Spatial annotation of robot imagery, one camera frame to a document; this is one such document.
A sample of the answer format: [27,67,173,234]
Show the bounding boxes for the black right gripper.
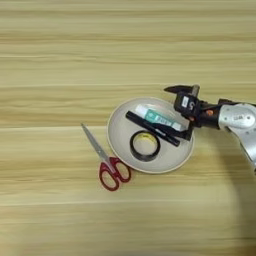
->
[163,84,223,142]

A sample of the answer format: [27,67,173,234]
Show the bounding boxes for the black marker pen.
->
[124,110,182,148]

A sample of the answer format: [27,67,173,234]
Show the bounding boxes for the round beige plate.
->
[106,96,196,176]

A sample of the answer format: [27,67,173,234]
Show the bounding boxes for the red handled scissors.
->
[80,123,133,192]

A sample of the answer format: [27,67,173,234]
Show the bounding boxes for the white green glue tube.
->
[134,103,187,133]

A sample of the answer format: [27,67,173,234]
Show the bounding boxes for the black tape roll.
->
[129,130,162,163]

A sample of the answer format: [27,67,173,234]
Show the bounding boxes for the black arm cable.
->
[217,97,242,106]

